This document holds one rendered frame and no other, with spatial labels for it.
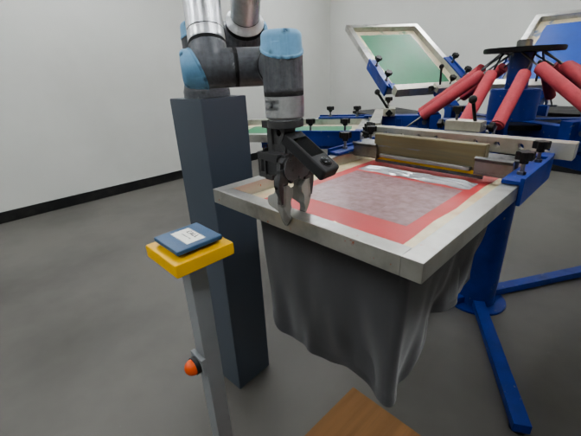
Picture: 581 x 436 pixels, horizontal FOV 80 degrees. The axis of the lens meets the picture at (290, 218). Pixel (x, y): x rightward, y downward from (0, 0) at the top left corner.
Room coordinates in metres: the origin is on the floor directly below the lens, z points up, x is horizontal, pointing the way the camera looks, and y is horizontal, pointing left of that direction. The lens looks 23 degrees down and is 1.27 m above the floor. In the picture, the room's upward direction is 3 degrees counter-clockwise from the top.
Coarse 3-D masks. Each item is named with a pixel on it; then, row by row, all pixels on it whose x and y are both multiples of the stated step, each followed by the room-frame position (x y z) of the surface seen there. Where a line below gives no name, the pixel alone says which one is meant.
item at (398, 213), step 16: (448, 176) 1.00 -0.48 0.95; (464, 176) 0.99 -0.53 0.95; (384, 192) 0.88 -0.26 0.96; (400, 192) 0.88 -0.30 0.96; (416, 192) 0.87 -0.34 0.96; (432, 192) 0.86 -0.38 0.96; (448, 192) 0.86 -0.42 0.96; (464, 192) 0.85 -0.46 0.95; (352, 208) 0.77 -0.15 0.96; (368, 208) 0.77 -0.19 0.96; (384, 208) 0.77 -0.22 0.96; (400, 208) 0.76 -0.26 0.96; (416, 208) 0.76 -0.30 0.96; (432, 208) 0.75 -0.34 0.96; (448, 208) 0.75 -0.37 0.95; (352, 224) 0.68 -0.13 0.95; (368, 224) 0.68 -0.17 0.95; (384, 224) 0.68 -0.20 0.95; (400, 224) 0.67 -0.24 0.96; (416, 224) 0.67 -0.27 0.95; (400, 240) 0.60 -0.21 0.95
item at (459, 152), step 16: (384, 144) 1.17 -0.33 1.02; (400, 144) 1.12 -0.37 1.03; (416, 144) 1.08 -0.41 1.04; (432, 144) 1.04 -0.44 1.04; (448, 144) 1.01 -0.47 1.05; (464, 144) 0.98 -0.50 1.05; (480, 144) 0.95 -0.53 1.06; (432, 160) 1.04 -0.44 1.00; (448, 160) 1.00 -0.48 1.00; (464, 160) 0.97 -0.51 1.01
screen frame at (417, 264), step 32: (352, 160) 1.24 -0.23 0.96; (224, 192) 0.84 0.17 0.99; (256, 192) 0.93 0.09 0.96; (512, 192) 0.75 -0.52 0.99; (320, 224) 0.62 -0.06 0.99; (448, 224) 0.59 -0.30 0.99; (480, 224) 0.62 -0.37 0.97; (352, 256) 0.55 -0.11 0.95; (384, 256) 0.50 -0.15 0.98; (416, 256) 0.48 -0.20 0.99; (448, 256) 0.52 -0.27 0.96
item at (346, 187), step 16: (336, 176) 1.05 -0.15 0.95; (352, 176) 1.04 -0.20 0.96; (368, 176) 1.03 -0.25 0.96; (384, 176) 1.03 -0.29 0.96; (400, 176) 1.02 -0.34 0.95; (320, 192) 0.91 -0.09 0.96; (336, 192) 0.90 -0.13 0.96; (352, 192) 0.89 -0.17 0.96; (368, 192) 0.89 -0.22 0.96; (320, 208) 0.78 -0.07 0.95; (336, 208) 0.78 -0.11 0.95
